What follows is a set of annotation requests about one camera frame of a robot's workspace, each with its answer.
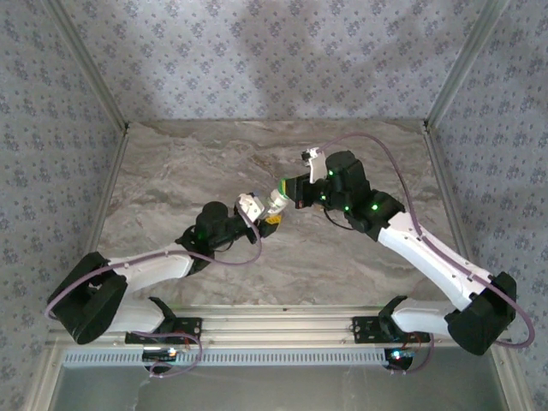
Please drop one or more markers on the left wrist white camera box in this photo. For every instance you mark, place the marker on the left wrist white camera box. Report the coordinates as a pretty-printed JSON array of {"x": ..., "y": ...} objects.
[{"x": 249, "y": 207}]

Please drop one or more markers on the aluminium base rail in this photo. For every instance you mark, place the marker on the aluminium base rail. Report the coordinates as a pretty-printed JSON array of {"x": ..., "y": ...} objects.
[{"x": 278, "y": 325}]

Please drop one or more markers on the white pill bottle green cap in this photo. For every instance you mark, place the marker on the white pill bottle green cap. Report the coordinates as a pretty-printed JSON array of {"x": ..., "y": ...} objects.
[{"x": 278, "y": 203}]

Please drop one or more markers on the aluminium frame post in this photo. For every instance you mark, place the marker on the aluminium frame post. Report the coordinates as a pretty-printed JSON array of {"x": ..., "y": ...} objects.
[
  {"x": 460, "y": 73},
  {"x": 92, "y": 77}
]

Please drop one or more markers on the grey metal panel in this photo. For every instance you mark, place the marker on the grey metal panel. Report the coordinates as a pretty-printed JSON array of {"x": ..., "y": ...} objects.
[{"x": 274, "y": 389}]

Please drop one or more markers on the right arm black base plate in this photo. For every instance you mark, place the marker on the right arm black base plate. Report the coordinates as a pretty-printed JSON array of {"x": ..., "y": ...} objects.
[{"x": 364, "y": 331}]

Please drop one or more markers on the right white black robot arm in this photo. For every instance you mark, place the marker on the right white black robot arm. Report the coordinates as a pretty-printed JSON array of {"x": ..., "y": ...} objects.
[{"x": 428, "y": 257}]

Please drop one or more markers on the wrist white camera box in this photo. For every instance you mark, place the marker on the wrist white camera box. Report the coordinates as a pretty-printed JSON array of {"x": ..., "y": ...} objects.
[
  {"x": 316, "y": 164},
  {"x": 249, "y": 207}
]

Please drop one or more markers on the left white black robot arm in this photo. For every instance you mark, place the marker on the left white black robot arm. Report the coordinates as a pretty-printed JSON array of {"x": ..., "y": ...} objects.
[{"x": 150, "y": 267}]

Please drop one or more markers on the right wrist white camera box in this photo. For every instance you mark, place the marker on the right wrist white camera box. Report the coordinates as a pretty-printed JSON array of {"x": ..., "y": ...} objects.
[{"x": 316, "y": 164}]

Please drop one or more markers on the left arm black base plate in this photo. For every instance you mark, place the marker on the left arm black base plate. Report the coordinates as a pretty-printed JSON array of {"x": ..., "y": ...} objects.
[{"x": 188, "y": 331}]

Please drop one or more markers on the aluminium table side rail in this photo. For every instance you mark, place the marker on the aluminium table side rail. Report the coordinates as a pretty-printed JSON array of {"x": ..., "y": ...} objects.
[
  {"x": 447, "y": 192},
  {"x": 107, "y": 192}
]

